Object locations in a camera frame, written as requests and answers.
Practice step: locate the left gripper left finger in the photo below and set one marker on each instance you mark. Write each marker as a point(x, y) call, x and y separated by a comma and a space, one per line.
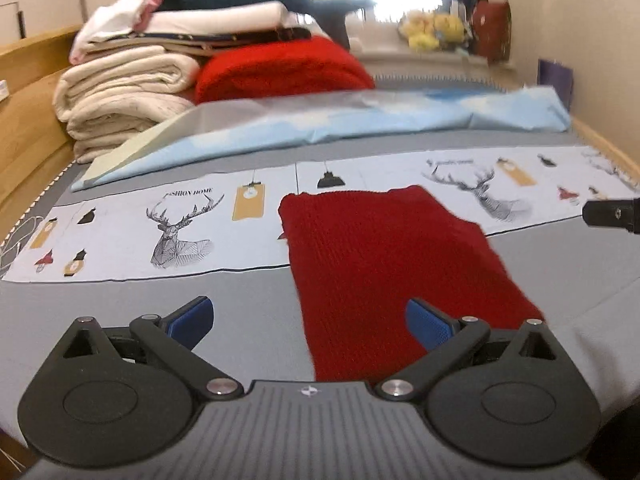
point(112, 396)

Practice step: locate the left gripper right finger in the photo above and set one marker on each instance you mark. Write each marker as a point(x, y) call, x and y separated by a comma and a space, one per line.
point(511, 398)

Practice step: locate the dark red knit sweater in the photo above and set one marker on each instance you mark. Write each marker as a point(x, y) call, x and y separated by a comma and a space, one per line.
point(357, 258)

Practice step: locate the grey printed bed sheet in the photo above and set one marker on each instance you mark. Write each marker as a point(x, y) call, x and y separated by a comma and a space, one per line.
point(152, 242)

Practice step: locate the purple paper bag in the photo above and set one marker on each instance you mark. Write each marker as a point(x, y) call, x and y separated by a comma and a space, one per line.
point(559, 77)

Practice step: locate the yellow plush toys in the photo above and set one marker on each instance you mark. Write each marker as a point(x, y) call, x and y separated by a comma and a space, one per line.
point(433, 31)

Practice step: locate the light blue folded quilt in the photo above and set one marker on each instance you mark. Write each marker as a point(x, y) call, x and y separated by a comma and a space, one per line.
point(237, 127)

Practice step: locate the cream folded blanket stack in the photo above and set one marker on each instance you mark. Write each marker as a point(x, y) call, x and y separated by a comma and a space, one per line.
point(109, 100)

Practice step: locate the bright red folded blanket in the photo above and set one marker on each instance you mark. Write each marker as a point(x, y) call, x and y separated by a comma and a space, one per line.
point(303, 66)

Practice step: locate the dark navy folded cloth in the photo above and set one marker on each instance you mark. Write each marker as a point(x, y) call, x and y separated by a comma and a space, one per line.
point(202, 46)

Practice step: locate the white folded pillow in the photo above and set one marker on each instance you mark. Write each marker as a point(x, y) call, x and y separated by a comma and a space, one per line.
point(125, 16)

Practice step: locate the wooden bed frame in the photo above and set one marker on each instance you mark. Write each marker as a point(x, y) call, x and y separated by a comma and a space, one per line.
point(35, 147)

